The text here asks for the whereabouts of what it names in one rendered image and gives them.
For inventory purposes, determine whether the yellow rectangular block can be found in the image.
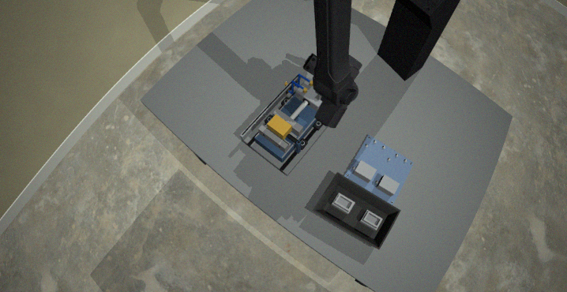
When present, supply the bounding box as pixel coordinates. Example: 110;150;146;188
267;114;292;140

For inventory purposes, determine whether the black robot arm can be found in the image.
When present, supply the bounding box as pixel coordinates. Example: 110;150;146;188
303;0;359;128

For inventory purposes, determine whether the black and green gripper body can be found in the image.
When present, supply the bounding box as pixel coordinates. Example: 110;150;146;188
349;55;362;80

